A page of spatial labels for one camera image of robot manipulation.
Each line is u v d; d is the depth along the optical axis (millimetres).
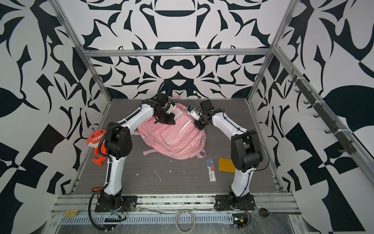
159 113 759
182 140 853
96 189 771
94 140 873
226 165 856
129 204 742
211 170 846
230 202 673
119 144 555
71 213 700
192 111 830
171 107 892
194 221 691
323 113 548
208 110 721
